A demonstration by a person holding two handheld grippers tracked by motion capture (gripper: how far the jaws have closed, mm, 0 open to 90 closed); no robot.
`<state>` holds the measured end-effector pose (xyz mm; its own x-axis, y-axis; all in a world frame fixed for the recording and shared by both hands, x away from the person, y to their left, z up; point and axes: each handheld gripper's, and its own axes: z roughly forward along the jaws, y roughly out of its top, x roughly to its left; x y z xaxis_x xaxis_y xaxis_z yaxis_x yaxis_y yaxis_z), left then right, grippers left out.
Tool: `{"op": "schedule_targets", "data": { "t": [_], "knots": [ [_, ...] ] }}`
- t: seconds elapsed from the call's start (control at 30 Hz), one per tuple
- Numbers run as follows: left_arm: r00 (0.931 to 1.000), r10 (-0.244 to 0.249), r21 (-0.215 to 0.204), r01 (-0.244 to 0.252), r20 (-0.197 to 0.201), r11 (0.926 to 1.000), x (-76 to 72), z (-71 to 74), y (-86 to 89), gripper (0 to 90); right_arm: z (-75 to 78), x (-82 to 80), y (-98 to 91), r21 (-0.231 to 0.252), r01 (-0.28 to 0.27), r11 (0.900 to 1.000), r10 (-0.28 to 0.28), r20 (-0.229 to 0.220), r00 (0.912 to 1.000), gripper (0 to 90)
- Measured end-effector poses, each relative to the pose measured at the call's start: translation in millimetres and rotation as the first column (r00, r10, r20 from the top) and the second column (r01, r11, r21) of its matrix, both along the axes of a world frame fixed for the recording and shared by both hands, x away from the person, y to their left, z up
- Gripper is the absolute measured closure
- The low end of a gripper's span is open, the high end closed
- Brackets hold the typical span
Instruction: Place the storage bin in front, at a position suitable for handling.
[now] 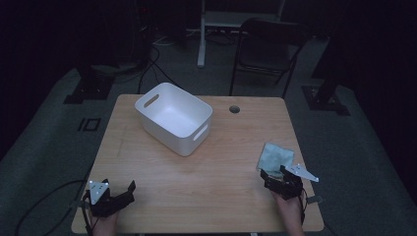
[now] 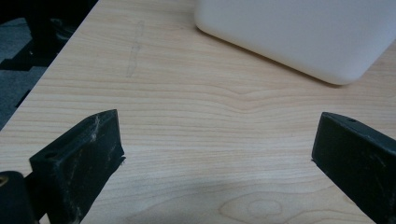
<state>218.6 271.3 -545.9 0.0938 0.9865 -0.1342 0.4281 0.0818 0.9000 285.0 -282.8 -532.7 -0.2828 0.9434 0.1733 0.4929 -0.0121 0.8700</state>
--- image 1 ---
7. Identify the dark equipment tower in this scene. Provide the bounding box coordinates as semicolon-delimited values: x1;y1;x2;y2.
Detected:
132;0;155;65

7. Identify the black stand base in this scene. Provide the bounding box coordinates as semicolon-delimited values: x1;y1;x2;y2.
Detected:
301;32;351;116
63;65;116;105

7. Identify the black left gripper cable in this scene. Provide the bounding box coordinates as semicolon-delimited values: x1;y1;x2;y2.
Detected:
82;191;96;236

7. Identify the white plastic basket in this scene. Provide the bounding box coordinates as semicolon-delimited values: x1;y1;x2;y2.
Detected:
134;82;213;157

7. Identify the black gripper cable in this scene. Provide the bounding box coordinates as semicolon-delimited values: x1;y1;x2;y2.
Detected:
82;191;96;236
297;188;309;225

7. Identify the grey tape piece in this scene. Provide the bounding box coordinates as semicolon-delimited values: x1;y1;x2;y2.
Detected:
70;200;90;210
306;195;324;206

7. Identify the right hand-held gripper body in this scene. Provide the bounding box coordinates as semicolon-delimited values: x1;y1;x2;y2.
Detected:
264;163;320;201

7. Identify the person's left hand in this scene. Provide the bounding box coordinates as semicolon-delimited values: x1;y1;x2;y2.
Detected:
91;211;120;232

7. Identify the light blue quilted cloth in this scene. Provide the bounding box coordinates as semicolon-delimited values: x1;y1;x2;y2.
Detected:
256;142;295;180

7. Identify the white metal desk frame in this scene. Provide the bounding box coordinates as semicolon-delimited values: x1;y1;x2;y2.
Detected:
197;0;286;69

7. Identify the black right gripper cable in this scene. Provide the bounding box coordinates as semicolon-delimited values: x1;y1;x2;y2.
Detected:
297;188;309;225

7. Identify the person's right hand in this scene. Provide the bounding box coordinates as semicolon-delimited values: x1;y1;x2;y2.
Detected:
273;193;304;224

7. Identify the black floor cable bundle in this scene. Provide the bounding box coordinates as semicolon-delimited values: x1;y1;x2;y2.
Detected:
137;45;185;96

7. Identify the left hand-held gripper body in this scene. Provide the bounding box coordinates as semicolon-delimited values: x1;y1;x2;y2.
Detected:
88;180;136;218

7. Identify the black folding chair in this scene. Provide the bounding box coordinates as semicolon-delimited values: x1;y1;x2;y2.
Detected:
228;18;309;99

